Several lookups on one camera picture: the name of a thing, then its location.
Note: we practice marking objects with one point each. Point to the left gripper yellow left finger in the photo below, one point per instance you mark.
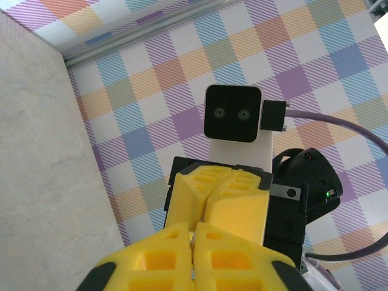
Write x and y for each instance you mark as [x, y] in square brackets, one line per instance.
[157, 260]

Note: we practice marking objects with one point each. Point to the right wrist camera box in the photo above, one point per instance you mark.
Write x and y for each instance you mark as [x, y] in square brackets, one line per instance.
[232, 115]

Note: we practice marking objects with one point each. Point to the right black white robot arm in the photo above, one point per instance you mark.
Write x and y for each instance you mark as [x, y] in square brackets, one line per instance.
[315, 276]

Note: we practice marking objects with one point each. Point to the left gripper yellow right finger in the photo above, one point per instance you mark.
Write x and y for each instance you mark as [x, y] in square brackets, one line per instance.
[230, 260]

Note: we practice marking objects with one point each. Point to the aluminium corner post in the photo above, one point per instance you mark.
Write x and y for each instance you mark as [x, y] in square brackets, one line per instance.
[136, 31]

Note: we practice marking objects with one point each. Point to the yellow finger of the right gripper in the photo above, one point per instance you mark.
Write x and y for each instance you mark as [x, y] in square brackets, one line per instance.
[188, 200]
[239, 212]

